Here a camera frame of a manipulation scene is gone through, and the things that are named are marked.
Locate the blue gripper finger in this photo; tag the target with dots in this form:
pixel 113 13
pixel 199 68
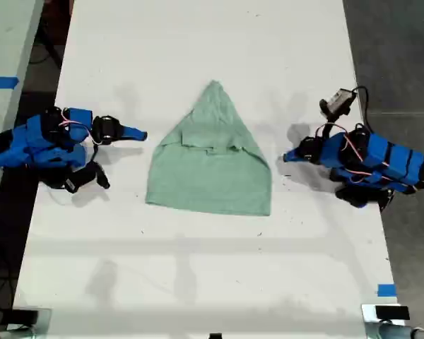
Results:
pixel 298 152
pixel 298 159
pixel 132 137
pixel 130 130

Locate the blue and black arm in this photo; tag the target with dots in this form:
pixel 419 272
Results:
pixel 39 148
pixel 381 159

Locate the pale green T-shirt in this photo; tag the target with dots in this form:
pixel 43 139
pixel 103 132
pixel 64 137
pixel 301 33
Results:
pixel 208 176

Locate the blue tape strip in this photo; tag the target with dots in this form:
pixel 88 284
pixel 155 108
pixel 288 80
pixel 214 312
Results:
pixel 387 290
pixel 1 82

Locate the white side table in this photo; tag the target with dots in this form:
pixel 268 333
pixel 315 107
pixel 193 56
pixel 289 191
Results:
pixel 3 42

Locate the silver metal clamp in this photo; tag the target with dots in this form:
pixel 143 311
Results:
pixel 369 312
pixel 44 321

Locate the small black box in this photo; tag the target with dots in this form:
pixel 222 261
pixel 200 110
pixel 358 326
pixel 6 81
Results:
pixel 25 315
pixel 392 312

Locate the black camera stalk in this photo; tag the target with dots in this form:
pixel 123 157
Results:
pixel 328 129

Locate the black camera box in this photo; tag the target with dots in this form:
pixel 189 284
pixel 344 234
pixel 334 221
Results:
pixel 339 100
pixel 88 176

